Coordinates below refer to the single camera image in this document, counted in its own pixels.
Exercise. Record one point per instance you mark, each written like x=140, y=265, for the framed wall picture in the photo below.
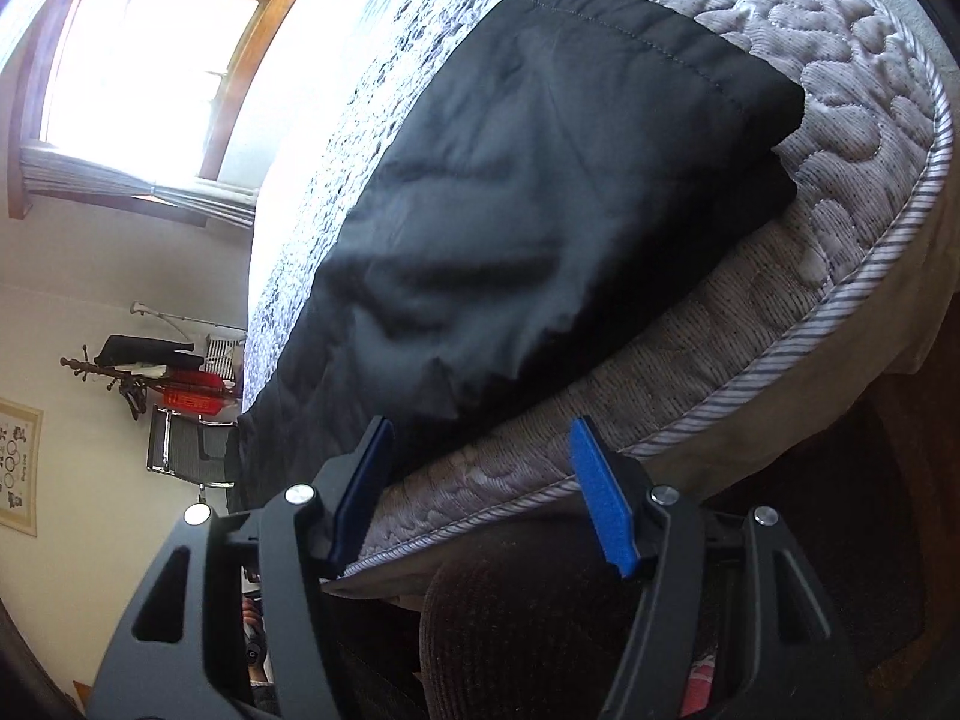
x=16, y=465

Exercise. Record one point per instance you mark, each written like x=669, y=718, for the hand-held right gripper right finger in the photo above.
x=601, y=495

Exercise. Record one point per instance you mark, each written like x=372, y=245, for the red garment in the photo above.
x=195, y=394

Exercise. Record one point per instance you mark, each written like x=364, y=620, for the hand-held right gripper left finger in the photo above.
x=364, y=487

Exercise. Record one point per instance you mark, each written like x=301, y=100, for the beige mattress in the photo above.
x=870, y=360

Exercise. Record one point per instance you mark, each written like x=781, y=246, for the black pants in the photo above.
x=487, y=240

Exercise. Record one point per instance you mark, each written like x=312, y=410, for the wooden framed window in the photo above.
x=150, y=75

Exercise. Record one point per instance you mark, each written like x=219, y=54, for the grey striped curtain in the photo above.
x=112, y=184

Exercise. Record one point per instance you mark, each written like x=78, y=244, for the black mesh chair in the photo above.
x=191, y=446

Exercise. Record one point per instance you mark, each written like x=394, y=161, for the white metal bar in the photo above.
x=176, y=319

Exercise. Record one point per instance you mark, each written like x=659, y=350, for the light blue bed sheet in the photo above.
x=322, y=127

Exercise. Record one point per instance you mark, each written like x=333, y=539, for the black hanging garment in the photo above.
x=146, y=349

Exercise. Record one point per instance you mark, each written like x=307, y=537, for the dark wooden coat rack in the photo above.
x=90, y=371

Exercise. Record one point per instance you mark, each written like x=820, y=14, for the pink cloth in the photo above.
x=703, y=690

